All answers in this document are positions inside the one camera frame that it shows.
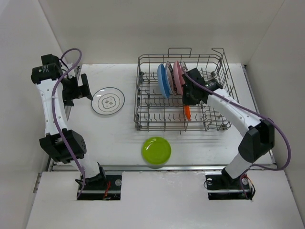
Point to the grey wire dish rack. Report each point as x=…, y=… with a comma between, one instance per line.
x=153, y=111

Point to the white plate orange sunburst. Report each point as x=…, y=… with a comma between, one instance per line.
x=184, y=67

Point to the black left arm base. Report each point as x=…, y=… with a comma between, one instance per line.
x=101, y=190

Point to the white plate dark patterned rim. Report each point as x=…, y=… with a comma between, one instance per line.
x=170, y=77

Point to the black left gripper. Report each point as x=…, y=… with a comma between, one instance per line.
x=76, y=94

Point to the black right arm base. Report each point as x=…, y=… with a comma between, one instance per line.
x=241, y=188

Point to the blue plate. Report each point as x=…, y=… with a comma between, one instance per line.
x=161, y=81

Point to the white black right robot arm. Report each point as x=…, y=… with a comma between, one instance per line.
x=257, y=132

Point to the white plate green rim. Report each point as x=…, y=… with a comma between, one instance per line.
x=108, y=101

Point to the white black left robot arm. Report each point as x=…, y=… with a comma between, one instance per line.
x=62, y=144

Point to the pink plate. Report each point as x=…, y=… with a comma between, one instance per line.
x=178, y=77

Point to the aluminium front rail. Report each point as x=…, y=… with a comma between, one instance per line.
x=62, y=167

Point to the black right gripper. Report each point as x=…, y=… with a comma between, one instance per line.
x=187, y=101

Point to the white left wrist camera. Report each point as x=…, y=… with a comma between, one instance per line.
x=71, y=73

